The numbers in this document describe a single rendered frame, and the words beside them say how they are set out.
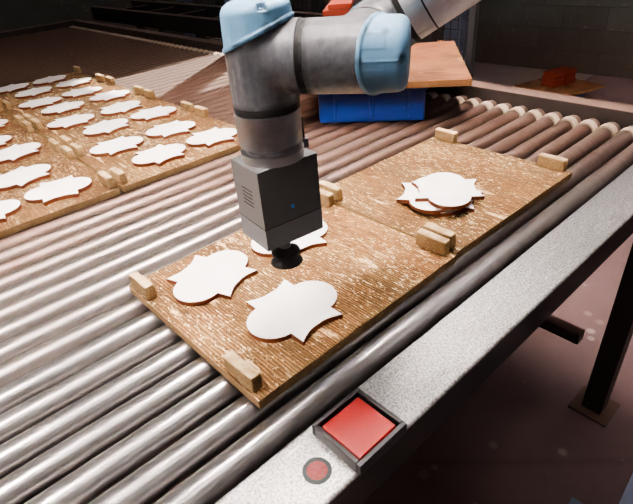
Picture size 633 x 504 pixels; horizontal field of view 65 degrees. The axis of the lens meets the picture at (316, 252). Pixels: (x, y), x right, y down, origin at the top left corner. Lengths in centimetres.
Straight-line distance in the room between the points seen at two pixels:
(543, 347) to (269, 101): 173
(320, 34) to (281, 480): 45
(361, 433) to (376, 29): 42
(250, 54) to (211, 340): 38
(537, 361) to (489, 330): 132
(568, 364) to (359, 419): 154
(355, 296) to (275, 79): 35
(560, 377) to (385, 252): 128
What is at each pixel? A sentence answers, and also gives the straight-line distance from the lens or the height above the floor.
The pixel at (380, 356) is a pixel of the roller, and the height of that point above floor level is 91.
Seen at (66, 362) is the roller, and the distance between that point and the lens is 79.
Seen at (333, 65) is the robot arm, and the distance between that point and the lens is 52.
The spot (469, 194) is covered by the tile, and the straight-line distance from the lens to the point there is 98.
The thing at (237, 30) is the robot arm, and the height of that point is 132.
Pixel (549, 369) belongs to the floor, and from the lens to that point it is 204.
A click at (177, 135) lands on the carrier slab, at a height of 94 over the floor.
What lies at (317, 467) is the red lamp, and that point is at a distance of 58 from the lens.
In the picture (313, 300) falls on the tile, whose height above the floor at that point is 94.
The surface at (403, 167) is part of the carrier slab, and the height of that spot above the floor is 94.
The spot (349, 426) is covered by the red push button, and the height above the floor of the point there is 93.
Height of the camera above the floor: 140
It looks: 33 degrees down
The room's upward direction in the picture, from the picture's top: 5 degrees counter-clockwise
